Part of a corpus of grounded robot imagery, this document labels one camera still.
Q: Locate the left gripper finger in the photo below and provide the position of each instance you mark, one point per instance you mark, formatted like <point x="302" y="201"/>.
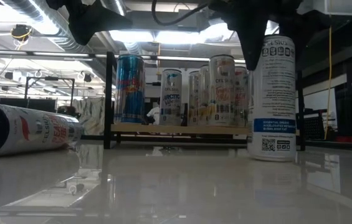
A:
<point x="91" y="23"/>

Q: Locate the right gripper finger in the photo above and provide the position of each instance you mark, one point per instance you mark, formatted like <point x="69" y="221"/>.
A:
<point x="252" y="40"/>
<point x="306" y="31"/>

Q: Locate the Celsius can blue band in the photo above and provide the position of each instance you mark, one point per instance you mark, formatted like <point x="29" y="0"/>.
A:
<point x="272" y="109"/>

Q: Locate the silver blue Red Bull can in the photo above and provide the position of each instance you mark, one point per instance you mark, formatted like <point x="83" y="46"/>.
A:
<point x="129" y="90"/>

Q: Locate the plain silver beverage can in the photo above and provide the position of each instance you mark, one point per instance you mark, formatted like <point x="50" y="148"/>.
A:
<point x="171" y="99"/>

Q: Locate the black-top white Celsius can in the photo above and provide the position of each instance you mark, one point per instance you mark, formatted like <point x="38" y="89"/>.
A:
<point x="38" y="130"/>

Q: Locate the white ceiling box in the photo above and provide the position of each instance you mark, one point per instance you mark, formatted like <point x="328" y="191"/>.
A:
<point x="340" y="7"/>

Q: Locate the white patterned sheet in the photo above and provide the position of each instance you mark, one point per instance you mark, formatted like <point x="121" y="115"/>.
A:
<point x="93" y="115"/>

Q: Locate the person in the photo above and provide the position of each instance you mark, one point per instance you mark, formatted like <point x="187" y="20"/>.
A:
<point x="154" y="114"/>

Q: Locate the white glossy table sheet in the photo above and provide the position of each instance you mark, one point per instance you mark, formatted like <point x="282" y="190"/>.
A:
<point x="175" y="193"/>

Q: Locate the silver round air duct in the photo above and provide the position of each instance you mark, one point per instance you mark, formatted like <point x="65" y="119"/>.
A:
<point x="115" y="7"/>

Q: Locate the silver spiral air duct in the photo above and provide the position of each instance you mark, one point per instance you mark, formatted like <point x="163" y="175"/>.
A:
<point x="54" y="28"/>

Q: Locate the black ceiling camera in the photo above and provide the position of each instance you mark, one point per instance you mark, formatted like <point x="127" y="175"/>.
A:
<point x="20" y="32"/>

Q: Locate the black frame stand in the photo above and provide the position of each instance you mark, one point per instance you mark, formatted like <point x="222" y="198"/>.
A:
<point x="52" y="78"/>

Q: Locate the wooden shelf black metal frame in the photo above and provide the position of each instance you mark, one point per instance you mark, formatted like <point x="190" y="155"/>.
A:
<point x="175" y="129"/>

